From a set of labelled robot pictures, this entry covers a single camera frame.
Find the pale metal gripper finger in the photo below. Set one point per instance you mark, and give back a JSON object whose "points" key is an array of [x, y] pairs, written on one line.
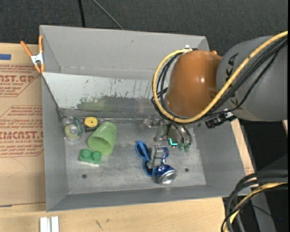
{"points": [[164, 153], [155, 155]]}

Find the blue drink can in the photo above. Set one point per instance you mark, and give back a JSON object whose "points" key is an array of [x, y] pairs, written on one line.
{"points": [[166, 175]]}

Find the grey metal bin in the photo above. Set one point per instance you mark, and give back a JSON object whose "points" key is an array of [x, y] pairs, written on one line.
{"points": [[125, 168]]}

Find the light green plastic cup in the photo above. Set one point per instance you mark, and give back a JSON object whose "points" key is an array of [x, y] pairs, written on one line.
{"points": [[104, 139]]}

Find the green toy brick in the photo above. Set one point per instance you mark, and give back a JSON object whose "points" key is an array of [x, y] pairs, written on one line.
{"points": [[90, 156]]}

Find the clear and green tape roll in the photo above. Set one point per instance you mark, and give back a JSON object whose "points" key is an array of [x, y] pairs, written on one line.
{"points": [[73, 130]]}

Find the brown cardboard board red print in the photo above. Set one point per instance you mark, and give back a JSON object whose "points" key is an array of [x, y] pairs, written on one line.
{"points": [[17, 129]]}

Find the black cylinder on white bracket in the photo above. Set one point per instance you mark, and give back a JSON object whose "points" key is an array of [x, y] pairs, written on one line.
{"points": [[216, 121]]}

